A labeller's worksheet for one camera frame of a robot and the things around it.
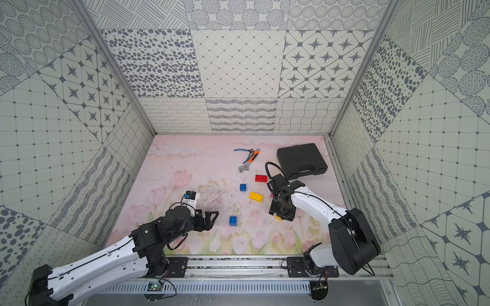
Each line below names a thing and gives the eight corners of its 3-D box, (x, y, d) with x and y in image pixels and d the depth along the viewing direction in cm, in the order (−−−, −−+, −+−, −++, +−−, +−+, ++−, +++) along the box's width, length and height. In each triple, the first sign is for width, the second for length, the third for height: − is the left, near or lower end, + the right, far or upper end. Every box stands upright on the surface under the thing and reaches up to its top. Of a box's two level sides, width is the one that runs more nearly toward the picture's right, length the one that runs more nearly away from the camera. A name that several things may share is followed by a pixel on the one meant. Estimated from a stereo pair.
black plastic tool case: (287, 181, 101) (288, 176, 97) (276, 154, 113) (276, 148, 109) (326, 173, 104) (329, 168, 100) (311, 147, 117) (313, 142, 113)
